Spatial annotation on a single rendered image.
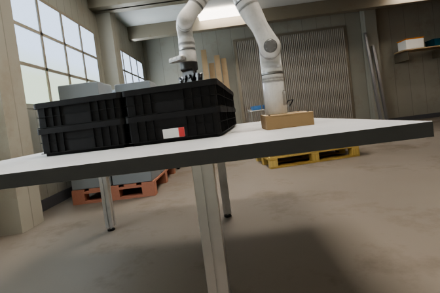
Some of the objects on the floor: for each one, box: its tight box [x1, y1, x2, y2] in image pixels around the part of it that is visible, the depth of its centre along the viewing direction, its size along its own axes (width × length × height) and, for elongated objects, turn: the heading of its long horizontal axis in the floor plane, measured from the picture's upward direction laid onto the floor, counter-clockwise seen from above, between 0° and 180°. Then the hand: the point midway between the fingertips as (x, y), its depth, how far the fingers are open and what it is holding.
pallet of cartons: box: [256, 146, 360, 169], centre depth 443 cm, size 134×98×47 cm
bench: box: [0, 118, 434, 293], centre depth 159 cm, size 160×160×70 cm
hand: (192, 95), depth 128 cm, fingers open, 5 cm apart
